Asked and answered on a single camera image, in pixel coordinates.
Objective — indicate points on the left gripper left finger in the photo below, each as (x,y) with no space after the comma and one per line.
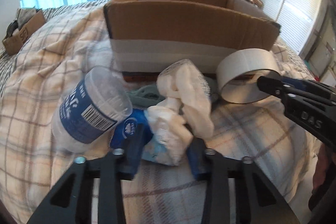
(70,199)

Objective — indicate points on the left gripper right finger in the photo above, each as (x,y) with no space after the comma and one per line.
(257,200)

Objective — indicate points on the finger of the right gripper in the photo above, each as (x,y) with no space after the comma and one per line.
(276,87)
(308,85)

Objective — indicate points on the white tape roll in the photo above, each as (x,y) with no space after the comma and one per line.
(238,73)

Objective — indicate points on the blue tissue pack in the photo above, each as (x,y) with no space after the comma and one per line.
(127,128)

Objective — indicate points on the clear plastic bottle blue label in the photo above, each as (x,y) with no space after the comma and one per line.
(95,106)

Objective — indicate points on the white sock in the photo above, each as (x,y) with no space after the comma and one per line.
(184,113)

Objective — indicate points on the light green folding hanger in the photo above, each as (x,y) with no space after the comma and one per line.
(147,96)

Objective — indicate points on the beige plaid blanket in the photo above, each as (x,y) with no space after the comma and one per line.
(38,82)

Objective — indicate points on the open cardboard box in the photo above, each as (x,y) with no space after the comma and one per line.
(147,36)

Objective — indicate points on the green checked bed sheet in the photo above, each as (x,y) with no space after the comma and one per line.
(74,36)

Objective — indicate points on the small cardboard box with clutter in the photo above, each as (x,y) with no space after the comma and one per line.
(25,24)

